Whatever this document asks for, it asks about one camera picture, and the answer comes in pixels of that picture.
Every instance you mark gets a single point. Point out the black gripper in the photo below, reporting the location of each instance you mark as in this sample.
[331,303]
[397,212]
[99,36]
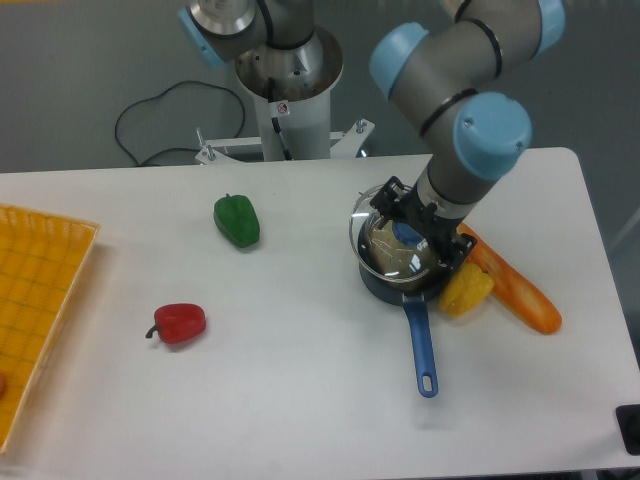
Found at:
[396,202]

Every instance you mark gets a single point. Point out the glass pot lid blue knob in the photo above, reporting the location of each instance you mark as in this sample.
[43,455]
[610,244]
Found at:
[361,214]

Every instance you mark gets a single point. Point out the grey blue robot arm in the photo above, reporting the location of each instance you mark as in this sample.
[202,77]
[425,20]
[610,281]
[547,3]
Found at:
[436,81]

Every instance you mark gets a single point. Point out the bagged brown bread slice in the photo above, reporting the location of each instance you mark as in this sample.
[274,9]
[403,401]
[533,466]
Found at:
[403,267]

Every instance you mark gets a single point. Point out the yellow bell pepper toy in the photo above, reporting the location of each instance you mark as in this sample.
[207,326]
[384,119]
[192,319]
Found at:
[467,289]

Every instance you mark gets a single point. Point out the orange baguette toy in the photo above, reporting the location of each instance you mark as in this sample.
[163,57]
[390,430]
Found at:
[513,290]

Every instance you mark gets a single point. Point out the green bell pepper toy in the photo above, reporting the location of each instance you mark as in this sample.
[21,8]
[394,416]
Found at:
[236,219]

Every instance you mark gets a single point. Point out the red bell pepper toy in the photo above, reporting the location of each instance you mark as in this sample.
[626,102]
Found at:
[177,323]

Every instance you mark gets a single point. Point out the black device at table edge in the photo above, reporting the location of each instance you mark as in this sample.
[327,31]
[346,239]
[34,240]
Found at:
[628,418]

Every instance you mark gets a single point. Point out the yellow plastic basket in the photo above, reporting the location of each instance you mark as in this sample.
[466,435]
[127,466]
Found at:
[42,256]

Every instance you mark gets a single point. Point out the blue handled saucepan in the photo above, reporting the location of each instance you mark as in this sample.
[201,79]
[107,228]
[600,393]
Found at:
[414,305]

